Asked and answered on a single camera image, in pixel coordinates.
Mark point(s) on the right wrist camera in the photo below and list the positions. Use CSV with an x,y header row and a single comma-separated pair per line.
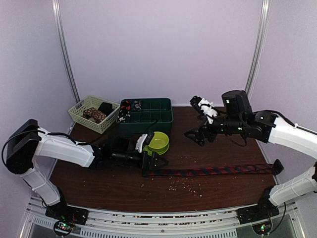
x,y
204,107

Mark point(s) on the left aluminium frame post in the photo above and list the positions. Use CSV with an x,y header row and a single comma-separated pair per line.
x,y
64,51

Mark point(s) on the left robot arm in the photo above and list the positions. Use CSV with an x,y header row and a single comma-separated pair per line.
x,y
31,140

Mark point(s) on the green divided organizer tray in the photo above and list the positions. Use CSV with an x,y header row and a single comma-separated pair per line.
x,y
156,114

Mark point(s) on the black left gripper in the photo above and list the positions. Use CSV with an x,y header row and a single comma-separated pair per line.
x,y
150,166

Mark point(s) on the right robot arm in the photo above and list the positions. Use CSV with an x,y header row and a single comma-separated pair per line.
x,y
267,126

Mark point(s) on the red navy striped tie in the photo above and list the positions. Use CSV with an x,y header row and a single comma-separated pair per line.
x,y
274,169

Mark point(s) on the black white patterned rolled tie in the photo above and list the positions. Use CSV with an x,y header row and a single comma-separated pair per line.
x,y
124,116

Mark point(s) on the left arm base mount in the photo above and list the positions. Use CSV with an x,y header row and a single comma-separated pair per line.
x,y
69,214

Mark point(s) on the brown floral tie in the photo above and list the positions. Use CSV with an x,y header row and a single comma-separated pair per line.
x,y
94,115

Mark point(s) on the aluminium frame post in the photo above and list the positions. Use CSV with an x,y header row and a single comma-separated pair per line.
x,y
64,51
262,29

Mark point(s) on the right aluminium frame post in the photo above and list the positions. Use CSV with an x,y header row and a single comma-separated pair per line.
x,y
262,29

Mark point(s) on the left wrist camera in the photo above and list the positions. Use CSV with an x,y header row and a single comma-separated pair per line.
x,y
143,141

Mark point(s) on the red black rolled tie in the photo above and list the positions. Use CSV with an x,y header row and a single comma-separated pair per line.
x,y
125,105

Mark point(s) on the lime green plate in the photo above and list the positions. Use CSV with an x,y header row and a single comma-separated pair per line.
x,y
159,152

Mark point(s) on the pale green perforated basket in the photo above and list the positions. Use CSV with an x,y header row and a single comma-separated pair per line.
x,y
76,113

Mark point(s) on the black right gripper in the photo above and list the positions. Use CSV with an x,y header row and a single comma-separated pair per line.
x,y
197,131

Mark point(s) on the lime green bowl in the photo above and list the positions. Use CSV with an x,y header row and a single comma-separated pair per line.
x,y
159,141

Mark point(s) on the dark floral rolled tie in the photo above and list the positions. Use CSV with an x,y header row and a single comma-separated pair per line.
x,y
135,106

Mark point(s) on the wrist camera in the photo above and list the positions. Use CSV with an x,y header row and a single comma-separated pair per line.
x,y
204,107
143,141

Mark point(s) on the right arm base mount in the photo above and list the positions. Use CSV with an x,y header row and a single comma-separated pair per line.
x,y
264,209

